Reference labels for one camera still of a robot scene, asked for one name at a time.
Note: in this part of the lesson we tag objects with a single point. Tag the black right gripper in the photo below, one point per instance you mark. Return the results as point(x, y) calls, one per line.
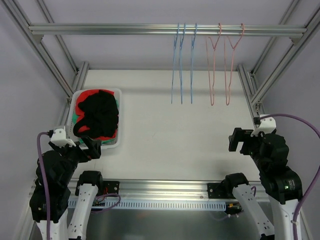
point(244, 141)

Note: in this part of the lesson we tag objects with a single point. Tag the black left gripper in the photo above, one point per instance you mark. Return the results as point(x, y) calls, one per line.
point(88, 150)

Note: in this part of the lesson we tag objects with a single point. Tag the green tank top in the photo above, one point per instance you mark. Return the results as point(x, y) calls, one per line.
point(104, 140)

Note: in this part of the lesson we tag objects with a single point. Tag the red tank top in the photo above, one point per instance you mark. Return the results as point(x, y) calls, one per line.
point(83, 100)

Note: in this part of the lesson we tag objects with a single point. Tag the black tank top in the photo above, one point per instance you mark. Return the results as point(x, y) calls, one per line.
point(100, 115)

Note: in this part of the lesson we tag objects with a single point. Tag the pink wire hanger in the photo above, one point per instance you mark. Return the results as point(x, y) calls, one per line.
point(228, 80)
point(211, 68)

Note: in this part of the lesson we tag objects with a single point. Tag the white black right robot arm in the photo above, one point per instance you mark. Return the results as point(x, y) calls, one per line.
point(283, 186)

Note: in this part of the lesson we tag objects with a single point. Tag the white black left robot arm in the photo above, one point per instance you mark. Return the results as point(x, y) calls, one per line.
point(50, 200)

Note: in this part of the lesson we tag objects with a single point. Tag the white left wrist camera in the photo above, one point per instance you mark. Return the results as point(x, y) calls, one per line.
point(58, 138)

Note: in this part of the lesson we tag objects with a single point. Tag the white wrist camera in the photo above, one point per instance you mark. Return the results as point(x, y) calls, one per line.
point(263, 123)
point(58, 138)

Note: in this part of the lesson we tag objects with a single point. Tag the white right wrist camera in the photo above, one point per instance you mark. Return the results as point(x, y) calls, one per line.
point(263, 123)

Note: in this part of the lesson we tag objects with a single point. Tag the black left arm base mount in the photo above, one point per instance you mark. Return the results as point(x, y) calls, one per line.
point(110, 187)

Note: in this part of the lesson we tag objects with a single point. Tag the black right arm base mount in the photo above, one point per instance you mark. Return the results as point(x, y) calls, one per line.
point(216, 191)

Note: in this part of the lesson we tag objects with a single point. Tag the white slotted cable duct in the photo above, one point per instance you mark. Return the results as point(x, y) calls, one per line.
point(189, 205)

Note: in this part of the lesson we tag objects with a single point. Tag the aluminium front rail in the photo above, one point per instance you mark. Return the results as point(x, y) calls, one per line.
point(172, 190)

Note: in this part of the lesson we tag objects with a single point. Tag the aluminium right frame post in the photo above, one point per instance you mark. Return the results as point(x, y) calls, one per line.
point(271, 66)

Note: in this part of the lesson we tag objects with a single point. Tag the aluminium frame post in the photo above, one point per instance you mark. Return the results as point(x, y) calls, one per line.
point(23, 24)
point(271, 66)

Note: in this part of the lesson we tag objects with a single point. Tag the aluminium top hanging rail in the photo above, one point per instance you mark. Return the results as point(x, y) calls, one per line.
point(135, 29)

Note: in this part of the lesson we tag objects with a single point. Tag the aluminium left frame post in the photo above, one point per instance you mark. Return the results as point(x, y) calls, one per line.
point(23, 24)

